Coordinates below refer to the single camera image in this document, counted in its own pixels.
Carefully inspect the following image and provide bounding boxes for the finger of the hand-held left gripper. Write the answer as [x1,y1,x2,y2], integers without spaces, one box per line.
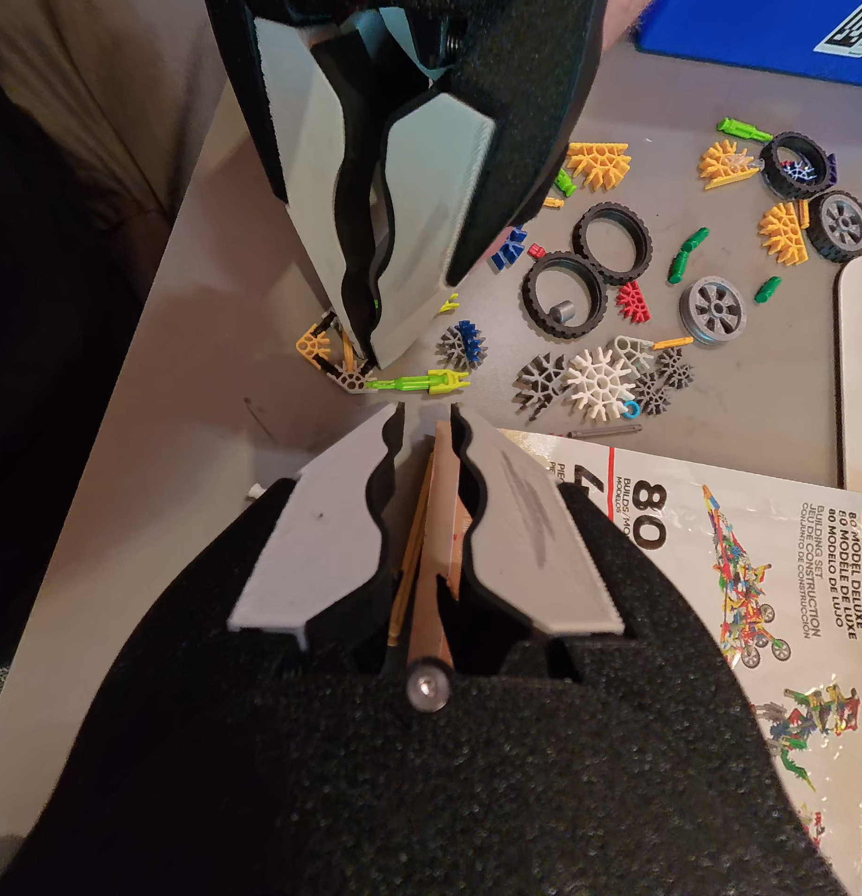
[368,91,497,371]
[254,17,386,371]

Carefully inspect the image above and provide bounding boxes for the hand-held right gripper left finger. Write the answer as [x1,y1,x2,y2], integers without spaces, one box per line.
[226,402,407,648]

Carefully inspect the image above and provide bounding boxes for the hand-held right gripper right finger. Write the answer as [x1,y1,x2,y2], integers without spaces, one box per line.
[450,402,626,639]

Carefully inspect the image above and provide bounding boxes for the yellow grey connector rod assembly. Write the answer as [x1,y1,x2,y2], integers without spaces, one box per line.
[295,311,379,395]

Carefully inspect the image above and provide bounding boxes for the blue plastic bin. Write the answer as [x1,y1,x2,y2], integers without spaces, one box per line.
[635,0,862,90]

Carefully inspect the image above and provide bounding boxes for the person's left hand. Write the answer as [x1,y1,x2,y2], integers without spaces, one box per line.
[600,0,657,51]

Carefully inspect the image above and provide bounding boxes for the yellow fan connector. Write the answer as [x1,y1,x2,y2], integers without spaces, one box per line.
[756,202,811,267]
[566,142,631,192]

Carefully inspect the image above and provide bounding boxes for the long yellow rod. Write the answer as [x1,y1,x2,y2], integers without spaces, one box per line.
[387,451,435,648]

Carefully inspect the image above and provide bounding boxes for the large blue connector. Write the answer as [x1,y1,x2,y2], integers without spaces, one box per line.
[490,224,530,270]

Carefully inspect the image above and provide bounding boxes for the black rubber tire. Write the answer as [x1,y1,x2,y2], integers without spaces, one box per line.
[520,251,609,342]
[573,202,653,287]

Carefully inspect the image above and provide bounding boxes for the interlocked blue grey snowflake connectors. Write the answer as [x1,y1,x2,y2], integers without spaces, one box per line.
[436,320,489,371]

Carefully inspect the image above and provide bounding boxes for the white snowflake connector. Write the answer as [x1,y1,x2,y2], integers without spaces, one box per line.
[564,346,642,422]

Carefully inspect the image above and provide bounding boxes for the instruction booklet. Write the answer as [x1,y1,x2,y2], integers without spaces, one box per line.
[497,428,862,896]

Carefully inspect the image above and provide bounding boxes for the yellow connector with clear connector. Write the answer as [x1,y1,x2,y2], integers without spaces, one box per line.
[697,139,764,191]

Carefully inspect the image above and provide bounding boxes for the light grey connector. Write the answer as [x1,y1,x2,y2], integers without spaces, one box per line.
[613,335,657,372]

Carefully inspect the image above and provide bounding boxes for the red fan connector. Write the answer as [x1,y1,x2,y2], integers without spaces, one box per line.
[615,280,652,324]

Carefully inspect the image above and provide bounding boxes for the black tire holding small connectors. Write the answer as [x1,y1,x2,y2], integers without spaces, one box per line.
[758,131,839,204]

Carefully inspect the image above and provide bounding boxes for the grey wheel hub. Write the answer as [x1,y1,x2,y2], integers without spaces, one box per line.
[679,275,748,346]

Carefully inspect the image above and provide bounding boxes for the person's black garment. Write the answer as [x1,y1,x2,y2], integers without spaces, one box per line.
[0,70,166,673]

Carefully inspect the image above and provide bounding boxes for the grey wheel with black tire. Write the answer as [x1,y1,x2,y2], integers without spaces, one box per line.
[803,190,862,266]

